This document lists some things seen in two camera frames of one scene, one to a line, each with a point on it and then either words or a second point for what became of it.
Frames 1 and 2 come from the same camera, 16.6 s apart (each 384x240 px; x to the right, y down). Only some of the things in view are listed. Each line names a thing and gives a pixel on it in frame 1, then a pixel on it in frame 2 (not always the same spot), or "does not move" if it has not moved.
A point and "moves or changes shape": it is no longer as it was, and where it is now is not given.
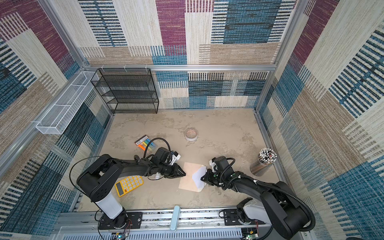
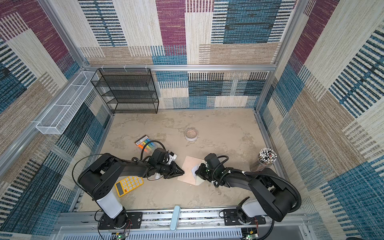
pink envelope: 187,182 moves or changes shape
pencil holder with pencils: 266,158 does not move
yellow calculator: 128,184 does not move
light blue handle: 175,218 does not move
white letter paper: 197,176 moves or changes shape
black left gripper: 175,171 does not move
